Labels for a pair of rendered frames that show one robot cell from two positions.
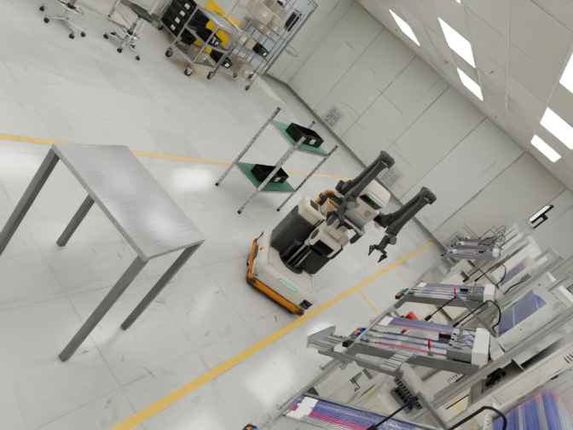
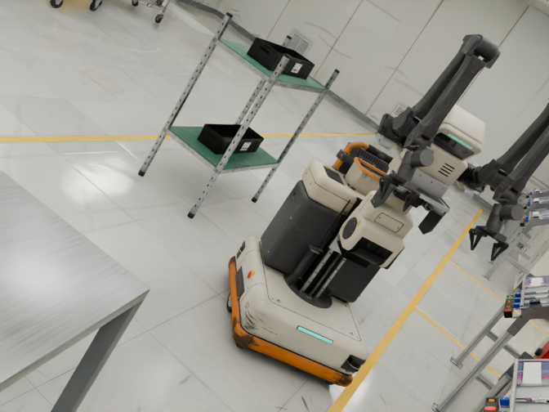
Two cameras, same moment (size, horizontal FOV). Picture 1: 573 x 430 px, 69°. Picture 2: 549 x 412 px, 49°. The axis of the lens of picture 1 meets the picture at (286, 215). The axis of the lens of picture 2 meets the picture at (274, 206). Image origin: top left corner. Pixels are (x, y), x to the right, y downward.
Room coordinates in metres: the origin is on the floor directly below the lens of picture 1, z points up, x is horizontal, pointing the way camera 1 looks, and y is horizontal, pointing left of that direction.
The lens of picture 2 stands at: (0.82, 0.14, 1.47)
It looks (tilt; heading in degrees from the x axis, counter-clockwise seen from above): 19 degrees down; 358
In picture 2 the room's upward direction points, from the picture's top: 33 degrees clockwise
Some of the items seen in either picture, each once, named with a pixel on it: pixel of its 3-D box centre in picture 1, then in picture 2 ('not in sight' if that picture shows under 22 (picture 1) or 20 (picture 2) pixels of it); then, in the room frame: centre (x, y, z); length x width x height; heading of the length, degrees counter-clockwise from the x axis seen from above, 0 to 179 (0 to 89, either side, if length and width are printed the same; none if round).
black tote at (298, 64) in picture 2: (305, 136); (283, 59); (4.55, 0.44, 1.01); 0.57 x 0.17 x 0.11; 160
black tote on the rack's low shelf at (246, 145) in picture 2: (270, 174); (232, 138); (4.57, 0.45, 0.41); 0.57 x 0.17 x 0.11; 162
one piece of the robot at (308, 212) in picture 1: (312, 235); (338, 230); (3.59, -0.30, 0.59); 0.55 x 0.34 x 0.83; 107
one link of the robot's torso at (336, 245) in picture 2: (326, 246); (372, 248); (3.36, -0.43, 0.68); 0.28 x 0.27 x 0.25; 107
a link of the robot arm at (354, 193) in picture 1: (367, 178); (449, 96); (3.00, -0.25, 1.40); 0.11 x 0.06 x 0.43; 107
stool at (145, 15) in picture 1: (132, 30); not in sight; (5.37, 3.18, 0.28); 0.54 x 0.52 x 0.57; 95
